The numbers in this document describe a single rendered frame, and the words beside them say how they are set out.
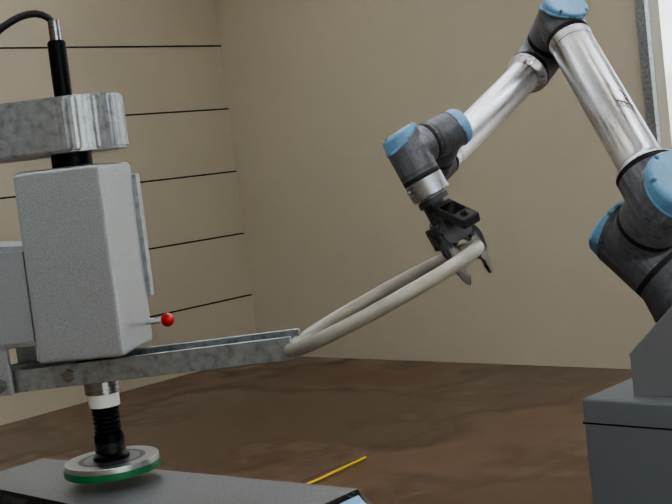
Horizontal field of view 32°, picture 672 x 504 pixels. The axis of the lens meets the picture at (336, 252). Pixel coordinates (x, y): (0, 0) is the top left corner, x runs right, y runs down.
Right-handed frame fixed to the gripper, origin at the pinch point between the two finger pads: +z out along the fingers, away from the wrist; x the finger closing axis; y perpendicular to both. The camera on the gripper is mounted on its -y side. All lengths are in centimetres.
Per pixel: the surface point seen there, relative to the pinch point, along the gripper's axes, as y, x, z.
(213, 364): 14, 60, -11
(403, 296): -23.9, 28.6, -6.1
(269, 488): 6, 64, 17
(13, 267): 24, 85, -51
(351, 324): -18.6, 39.0, -6.1
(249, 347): 10, 52, -11
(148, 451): 35, 78, -1
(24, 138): 15, 71, -73
